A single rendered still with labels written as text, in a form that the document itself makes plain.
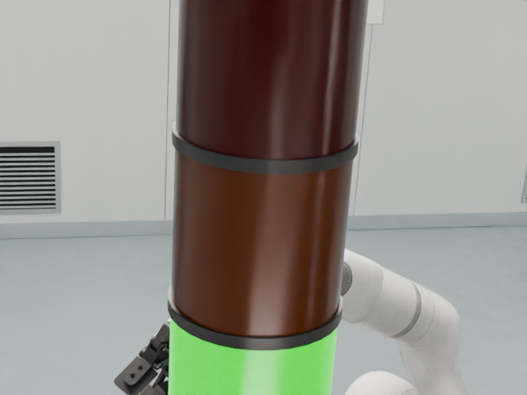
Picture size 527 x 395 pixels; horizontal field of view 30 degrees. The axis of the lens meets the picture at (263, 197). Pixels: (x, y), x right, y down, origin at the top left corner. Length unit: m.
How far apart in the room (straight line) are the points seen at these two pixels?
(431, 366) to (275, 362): 1.20
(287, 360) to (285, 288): 0.02
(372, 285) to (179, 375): 0.91
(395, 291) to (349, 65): 1.10
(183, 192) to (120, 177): 5.65
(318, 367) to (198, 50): 0.10
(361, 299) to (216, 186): 0.93
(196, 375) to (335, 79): 0.09
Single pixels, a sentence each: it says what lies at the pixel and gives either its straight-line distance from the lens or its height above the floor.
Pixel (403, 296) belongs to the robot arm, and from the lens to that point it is 1.35.
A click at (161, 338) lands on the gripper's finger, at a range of 1.09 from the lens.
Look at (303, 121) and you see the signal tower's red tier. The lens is 0.24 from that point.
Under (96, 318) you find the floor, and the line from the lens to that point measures 5.07.
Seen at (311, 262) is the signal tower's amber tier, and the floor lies 2.27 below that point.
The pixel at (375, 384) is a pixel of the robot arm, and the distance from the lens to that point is 1.54.
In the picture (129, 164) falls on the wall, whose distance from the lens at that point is 5.89.
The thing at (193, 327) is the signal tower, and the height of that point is 2.25.
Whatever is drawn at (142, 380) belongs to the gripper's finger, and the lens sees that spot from 1.10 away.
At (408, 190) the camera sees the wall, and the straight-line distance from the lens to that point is 6.34.
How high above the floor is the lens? 2.38
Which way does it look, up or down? 21 degrees down
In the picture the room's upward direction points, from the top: 4 degrees clockwise
